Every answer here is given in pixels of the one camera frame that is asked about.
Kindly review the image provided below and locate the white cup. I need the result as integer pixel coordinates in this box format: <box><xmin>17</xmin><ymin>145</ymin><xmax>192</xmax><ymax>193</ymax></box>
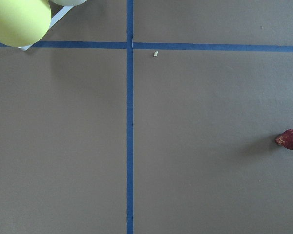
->
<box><xmin>50</xmin><ymin>0</ymin><xmax>87</xmax><ymax>6</ymax></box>

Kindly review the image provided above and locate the white wire cup rack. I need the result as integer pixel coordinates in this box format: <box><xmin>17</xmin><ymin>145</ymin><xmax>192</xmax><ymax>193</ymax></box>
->
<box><xmin>18</xmin><ymin>6</ymin><xmax>73</xmax><ymax>51</ymax></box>

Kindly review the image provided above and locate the yellow cup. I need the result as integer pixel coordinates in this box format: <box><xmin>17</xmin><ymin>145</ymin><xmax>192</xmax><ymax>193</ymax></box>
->
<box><xmin>0</xmin><ymin>0</ymin><xmax>52</xmax><ymax>47</ymax></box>

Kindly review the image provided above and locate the red strawberry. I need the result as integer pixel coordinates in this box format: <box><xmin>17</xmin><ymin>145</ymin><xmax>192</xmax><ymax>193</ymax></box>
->
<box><xmin>275</xmin><ymin>129</ymin><xmax>293</xmax><ymax>150</ymax></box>

